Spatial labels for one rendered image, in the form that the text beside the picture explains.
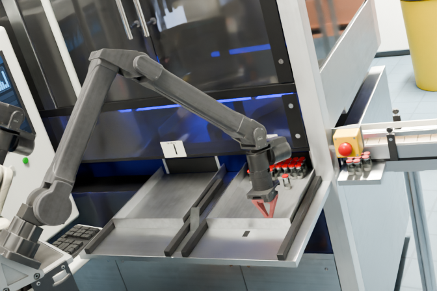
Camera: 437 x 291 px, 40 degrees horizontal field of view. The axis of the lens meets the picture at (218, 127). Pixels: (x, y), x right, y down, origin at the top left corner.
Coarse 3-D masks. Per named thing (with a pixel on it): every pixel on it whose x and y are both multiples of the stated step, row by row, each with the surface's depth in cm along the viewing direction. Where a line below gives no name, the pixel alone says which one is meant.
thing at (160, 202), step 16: (160, 176) 216; (176, 176) 214; (192, 176) 211; (208, 176) 207; (144, 192) 207; (160, 192) 206; (176, 192) 202; (192, 192) 199; (128, 208) 198; (144, 208) 198; (160, 208) 195; (176, 208) 192; (128, 224) 188; (144, 224) 185; (160, 224) 183; (176, 224) 180
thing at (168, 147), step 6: (162, 144) 202; (168, 144) 201; (174, 144) 200; (180, 144) 199; (168, 150) 202; (174, 150) 201; (180, 150) 200; (168, 156) 203; (174, 156) 202; (180, 156) 201; (186, 156) 201
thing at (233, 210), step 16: (240, 176) 197; (304, 176) 189; (224, 192) 186; (240, 192) 191; (288, 192) 183; (304, 192) 176; (224, 208) 184; (240, 208) 182; (256, 208) 179; (288, 208) 174; (208, 224) 175; (224, 224) 173; (240, 224) 171; (256, 224) 168; (272, 224) 166; (288, 224) 164
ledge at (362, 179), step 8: (344, 168) 188; (376, 168) 183; (384, 168) 183; (344, 176) 183; (352, 176) 182; (360, 176) 181; (368, 176) 180; (376, 176) 178; (344, 184) 182; (352, 184) 181; (360, 184) 180; (368, 184) 179
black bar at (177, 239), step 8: (216, 184) 196; (208, 192) 192; (216, 192) 194; (208, 200) 189; (200, 208) 184; (184, 224) 178; (184, 232) 175; (176, 240) 171; (168, 248) 168; (176, 248) 170; (168, 256) 167
